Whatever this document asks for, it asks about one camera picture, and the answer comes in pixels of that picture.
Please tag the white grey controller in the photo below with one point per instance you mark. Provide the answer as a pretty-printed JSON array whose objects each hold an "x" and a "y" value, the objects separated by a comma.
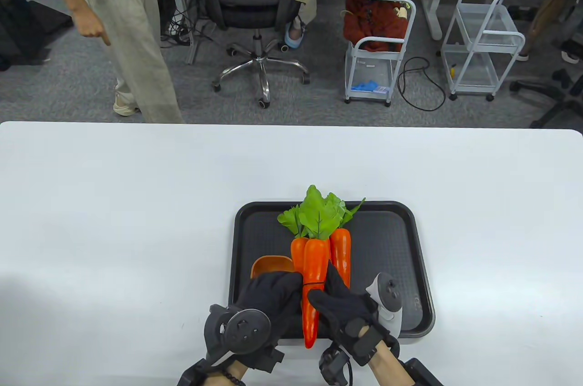
[{"x": 387, "y": 299}]

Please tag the person's right hand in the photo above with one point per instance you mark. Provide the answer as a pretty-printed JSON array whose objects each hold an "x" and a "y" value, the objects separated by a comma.
[{"x": 350, "y": 317}]

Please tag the dark red bag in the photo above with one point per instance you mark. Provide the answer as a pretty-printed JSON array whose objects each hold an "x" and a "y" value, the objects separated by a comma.
[{"x": 369, "y": 22}]

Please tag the black box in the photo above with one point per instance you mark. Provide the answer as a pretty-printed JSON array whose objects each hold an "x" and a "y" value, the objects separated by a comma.
[{"x": 18, "y": 17}]

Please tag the black wrist mount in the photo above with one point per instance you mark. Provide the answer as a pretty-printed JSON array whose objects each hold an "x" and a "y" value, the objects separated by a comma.
[
  {"x": 423, "y": 374},
  {"x": 191, "y": 377}
]

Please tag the blue packet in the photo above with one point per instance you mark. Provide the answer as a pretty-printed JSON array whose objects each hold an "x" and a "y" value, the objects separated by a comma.
[{"x": 366, "y": 85}]

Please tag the small white cart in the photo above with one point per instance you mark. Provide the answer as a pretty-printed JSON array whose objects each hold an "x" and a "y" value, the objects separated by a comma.
[{"x": 369, "y": 69}]

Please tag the white desk leg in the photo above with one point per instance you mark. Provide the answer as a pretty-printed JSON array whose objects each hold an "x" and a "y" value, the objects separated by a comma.
[{"x": 182, "y": 3}]

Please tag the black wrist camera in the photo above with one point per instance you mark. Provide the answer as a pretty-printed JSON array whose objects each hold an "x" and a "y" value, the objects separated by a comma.
[{"x": 332, "y": 365}]

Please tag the person's right forearm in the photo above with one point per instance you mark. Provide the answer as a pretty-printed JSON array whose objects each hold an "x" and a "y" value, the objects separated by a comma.
[{"x": 387, "y": 370}]

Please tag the orange toy carrot green leaves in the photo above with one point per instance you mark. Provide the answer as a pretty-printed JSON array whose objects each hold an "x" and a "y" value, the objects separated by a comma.
[
  {"x": 316, "y": 263},
  {"x": 340, "y": 254},
  {"x": 297, "y": 254}
]

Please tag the person's left forearm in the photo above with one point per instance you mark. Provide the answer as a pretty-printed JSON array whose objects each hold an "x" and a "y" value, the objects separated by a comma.
[{"x": 225, "y": 381}]

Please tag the person's left hand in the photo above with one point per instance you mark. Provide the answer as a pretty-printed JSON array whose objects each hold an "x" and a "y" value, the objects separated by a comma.
[{"x": 278, "y": 299}]

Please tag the black plastic tray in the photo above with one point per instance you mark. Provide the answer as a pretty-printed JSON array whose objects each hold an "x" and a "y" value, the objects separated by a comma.
[{"x": 387, "y": 245}]

